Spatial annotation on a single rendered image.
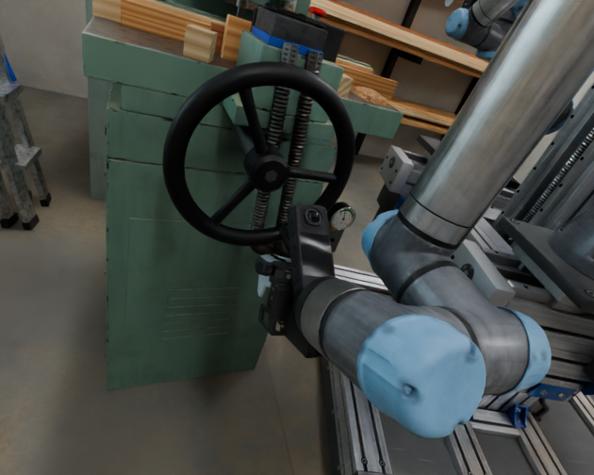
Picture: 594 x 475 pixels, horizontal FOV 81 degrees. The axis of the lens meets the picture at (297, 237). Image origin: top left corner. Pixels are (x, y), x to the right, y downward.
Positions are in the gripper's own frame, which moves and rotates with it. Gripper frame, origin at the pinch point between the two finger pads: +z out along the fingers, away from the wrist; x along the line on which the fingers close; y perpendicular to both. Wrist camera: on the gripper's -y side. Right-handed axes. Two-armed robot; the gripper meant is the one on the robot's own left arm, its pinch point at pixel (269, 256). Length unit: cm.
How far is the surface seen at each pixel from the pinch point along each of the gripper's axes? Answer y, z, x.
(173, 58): -28.0, 10.8, -17.2
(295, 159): -16.4, 5.2, 3.8
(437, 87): -152, 220, 230
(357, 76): -42, 24, 24
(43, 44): -93, 257, -92
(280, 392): 51, 47, 30
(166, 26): -37.4, 23.2, -18.7
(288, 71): -24.7, -7.8, -4.5
